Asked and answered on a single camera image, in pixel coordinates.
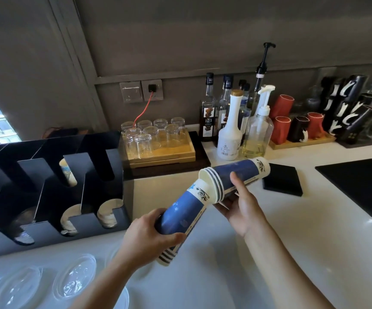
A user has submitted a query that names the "single paper cup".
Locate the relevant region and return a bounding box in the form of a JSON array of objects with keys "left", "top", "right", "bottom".
[{"left": 59, "top": 158, "right": 78, "bottom": 187}]

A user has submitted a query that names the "black square coaster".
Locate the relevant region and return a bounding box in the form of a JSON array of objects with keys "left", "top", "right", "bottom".
[{"left": 262, "top": 167, "right": 304, "bottom": 197}]

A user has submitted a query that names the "person's right forearm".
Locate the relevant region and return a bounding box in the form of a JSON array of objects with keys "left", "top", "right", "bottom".
[{"left": 244, "top": 223, "right": 336, "bottom": 309}]

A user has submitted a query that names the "clear plastic dome lid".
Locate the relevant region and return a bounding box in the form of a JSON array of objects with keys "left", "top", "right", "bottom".
[
  {"left": 0, "top": 266, "right": 43, "bottom": 309},
  {"left": 112, "top": 286, "right": 130, "bottom": 309},
  {"left": 52, "top": 253, "right": 97, "bottom": 301}
]

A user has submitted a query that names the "stack of white lids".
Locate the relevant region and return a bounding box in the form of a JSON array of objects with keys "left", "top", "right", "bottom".
[
  {"left": 96, "top": 198, "right": 124, "bottom": 229},
  {"left": 60, "top": 204, "right": 84, "bottom": 236}
]

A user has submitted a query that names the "stack of blue paper cups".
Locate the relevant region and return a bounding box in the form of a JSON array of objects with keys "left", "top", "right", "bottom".
[
  {"left": 198, "top": 156, "right": 271, "bottom": 203},
  {"left": 155, "top": 178, "right": 217, "bottom": 266}
]

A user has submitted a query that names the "white bottle with gold cap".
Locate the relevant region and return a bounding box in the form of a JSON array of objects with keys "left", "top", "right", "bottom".
[{"left": 217, "top": 89, "right": 244, "bottom": 161}]

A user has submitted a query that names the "short black mug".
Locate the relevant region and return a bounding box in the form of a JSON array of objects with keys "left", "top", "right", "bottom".
[{"left": 287, "top": 116, "right": 311, "bottom": 143}]

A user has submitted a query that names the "silver wall switch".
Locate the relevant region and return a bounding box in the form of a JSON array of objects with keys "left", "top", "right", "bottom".
[{"left": 120, "top": 81, "right": 144, "bottom": 103}]

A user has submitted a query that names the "light wooden glass tray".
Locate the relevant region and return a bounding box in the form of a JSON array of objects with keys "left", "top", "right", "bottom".
[{"left": 126, "top": 132, "right": 196, "bottom": 168}]

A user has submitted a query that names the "dark syrup bottle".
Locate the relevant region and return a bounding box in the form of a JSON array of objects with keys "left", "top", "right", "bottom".
[
  {"left": 237, "top": 79, "right": 251, "bottom": 145},
  {"left": 216, "top": 74, "right": 235, "bottom": 148},
  {"left": 199, "top": 72, "right": 217, "bottom": 142}
]

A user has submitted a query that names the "wooden mug tray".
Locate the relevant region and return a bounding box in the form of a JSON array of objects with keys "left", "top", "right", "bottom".
[{"left": 268, "top": 133, "right": 337, "bottom": 150}]

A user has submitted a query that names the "stack of clear lids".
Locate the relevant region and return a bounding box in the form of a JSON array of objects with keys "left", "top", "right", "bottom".
[{"left": 11, "top": 207, "right": 38, "bottom": 245}]

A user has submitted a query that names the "silver wall socket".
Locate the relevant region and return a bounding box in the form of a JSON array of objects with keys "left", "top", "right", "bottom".
[{"left": 141, "top": 79, "right": 164, "bottom": 102}]

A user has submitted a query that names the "bottle with black pump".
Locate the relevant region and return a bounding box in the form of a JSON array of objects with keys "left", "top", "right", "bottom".
[{"left": 248, "top": 42, "right": 276, "bottom": 118}]

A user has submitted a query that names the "group of clear drinking glasses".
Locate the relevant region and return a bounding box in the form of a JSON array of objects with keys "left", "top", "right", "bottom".
[{"left": 120, "top": 117, "right": 187, "bottom": 160}]

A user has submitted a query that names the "clear bottle with white pump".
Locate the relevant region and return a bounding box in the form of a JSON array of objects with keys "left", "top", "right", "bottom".
[{"left": 243, "top": 85, "right": 276, "bottom": 159}]

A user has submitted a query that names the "person's left hand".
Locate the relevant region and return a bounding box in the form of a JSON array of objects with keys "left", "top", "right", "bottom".
[{"left": 119, "top": 208, "right": 188, "bottom": 271}]

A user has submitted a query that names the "black rubber bar mat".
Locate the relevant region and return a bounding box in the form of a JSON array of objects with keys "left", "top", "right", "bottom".
[{"left": 315, "top": 156, "right": 372, "bottom": 226}]

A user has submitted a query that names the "black cup and lid organizer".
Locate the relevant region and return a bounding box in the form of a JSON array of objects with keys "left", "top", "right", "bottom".
[{"left": 0, "top": 131, "right": 134, "bottom": 260}]

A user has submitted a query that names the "person's left forearm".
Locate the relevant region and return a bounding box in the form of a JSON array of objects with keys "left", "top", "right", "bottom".
[{"left": 70, "top": 251, "right": 148, "bottom": 309}]

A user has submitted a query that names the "person's right hand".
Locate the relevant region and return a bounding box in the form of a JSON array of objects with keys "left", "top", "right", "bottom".
[{"left": 213, "top": 172, "right": 269, "bottom": 239}]

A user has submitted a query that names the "red cable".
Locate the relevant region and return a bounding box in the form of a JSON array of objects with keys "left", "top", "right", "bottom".
[{"left": 133, "top": 91, "right": 154, "bottom": 128}]

